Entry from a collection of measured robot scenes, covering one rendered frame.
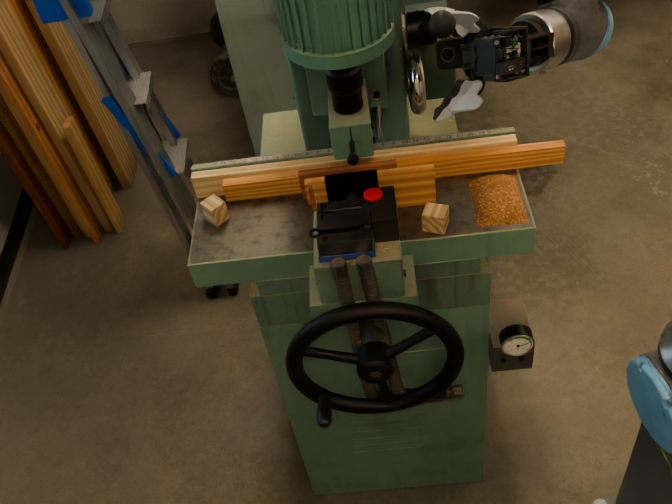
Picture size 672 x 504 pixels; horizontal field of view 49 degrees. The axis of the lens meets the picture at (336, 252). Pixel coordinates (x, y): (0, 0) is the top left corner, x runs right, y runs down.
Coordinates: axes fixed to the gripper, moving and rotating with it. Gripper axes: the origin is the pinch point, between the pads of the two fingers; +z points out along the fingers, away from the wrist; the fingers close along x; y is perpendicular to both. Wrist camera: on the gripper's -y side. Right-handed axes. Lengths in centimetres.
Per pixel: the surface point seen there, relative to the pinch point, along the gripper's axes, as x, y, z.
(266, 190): 22.0, -37.2, 6.8
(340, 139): 12.2, -20.6, 0.8
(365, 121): 9.6, -17.3, -2.3
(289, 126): 18, -65, -18
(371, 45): -3.3, -9.1, 1.7
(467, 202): 26.7, -9.4, -16.8
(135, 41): 8, -287, -80
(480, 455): 99, -27, -34
